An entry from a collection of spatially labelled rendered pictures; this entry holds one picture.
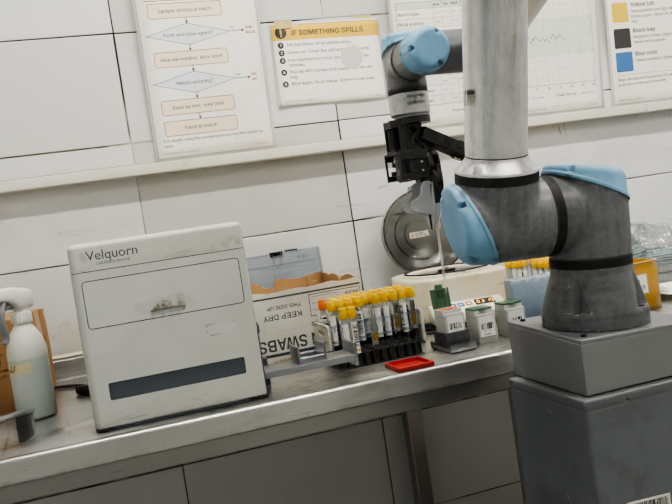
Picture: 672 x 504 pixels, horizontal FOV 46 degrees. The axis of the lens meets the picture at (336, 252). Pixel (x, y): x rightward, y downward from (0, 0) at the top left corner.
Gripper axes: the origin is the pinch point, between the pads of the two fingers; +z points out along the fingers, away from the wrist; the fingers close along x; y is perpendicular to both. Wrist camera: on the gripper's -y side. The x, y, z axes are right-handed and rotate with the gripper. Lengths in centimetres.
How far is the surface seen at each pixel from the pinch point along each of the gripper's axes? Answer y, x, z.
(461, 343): -0.1, 3.5, 23.0
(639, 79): -95, -55, -29
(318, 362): 28.4, 6.0, 20.5
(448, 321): 1.3, 2.2, 18.7
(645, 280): -42.8, 2.9, 18.3
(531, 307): -20.4, -4.3, 20.4
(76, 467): 70, 11, 28
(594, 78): -80, -56, -31
